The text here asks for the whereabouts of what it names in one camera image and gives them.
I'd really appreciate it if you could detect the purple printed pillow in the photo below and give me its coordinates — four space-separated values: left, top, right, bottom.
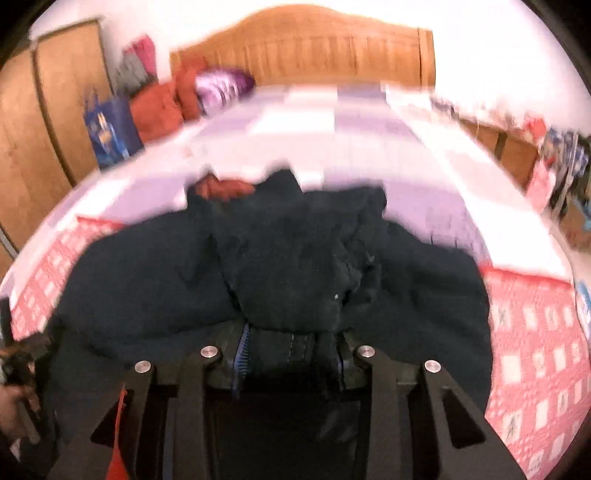
194 69 256 114

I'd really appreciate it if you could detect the blue gift bag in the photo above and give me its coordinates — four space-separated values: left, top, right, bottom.
83 95 144 171

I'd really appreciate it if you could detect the pastel checkered bed sheet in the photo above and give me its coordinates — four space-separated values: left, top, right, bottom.
0 83 578 296

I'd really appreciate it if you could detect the grey-green garment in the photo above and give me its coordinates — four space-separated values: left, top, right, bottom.
113 53 148 95

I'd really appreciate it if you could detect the small cardboard box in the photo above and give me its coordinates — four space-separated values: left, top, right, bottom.
558 198 591 250

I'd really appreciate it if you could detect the dark navy padded jacket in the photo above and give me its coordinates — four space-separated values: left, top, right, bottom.
41 168 492 416

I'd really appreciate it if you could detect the blue white plaid clothing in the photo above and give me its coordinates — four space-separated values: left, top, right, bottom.
542 129 591 185

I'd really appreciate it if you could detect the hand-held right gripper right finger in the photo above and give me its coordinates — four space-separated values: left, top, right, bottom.
330 330 527 480

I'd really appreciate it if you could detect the wooden nightstand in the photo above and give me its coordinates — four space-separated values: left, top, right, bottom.
457 117 502 155
499 131 541 188

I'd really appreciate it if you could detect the wooden wardrobe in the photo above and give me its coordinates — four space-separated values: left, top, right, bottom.
0 18 114 278

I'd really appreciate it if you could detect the red patterned quilted mat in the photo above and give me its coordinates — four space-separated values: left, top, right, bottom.
9 217 591 480

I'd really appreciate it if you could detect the orange down jacket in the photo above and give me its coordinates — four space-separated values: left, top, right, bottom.
130 58 208 141

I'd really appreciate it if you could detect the wooden bed headboard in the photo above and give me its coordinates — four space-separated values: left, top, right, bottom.
170 4 437 88

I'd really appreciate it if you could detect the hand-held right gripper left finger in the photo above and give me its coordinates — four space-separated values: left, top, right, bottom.
46 323 252 480

